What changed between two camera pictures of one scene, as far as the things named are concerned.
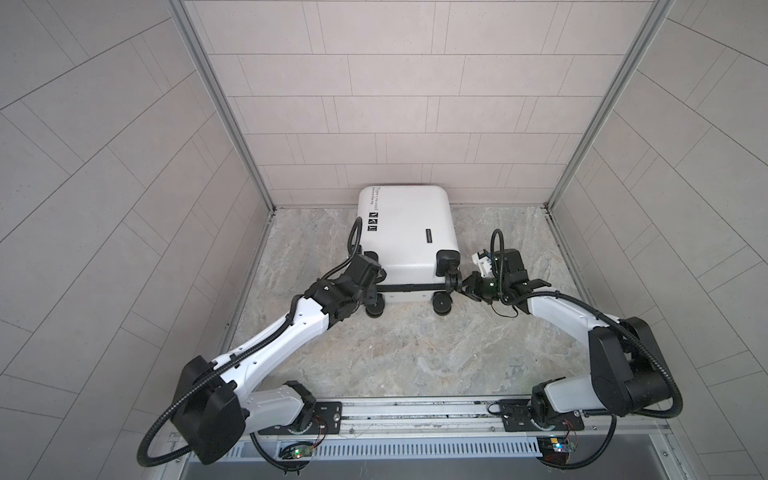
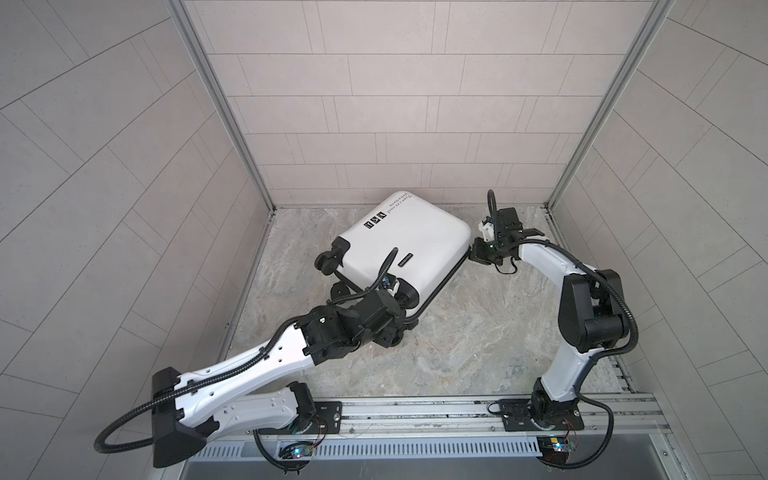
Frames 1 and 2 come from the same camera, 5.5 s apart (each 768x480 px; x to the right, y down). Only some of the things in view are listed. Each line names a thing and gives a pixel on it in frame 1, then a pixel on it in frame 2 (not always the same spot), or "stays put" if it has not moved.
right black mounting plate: x=516 y=416 stays put
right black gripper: x=473 y=287 → x=478 y=252
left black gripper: x=370 y=295 → x=390 y=326
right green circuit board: x=555 y=449 stays put
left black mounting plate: x=326 y=420 stays put
